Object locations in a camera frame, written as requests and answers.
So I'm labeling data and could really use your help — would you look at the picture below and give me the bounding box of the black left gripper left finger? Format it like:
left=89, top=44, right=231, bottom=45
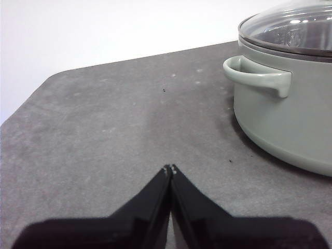
left=11, top=163, right=172, bottom=249

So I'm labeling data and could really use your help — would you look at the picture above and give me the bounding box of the glass lid with green knob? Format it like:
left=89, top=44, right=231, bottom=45
left=238, top=0, right=332, bottom=57

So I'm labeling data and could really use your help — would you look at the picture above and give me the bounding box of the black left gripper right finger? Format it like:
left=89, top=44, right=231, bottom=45
left=169, top=163, right=326, bottom=249

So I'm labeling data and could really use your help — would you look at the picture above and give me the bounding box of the pale green electric steamer pot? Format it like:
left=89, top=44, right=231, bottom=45
left=223, top=36, right=332, bottom=178

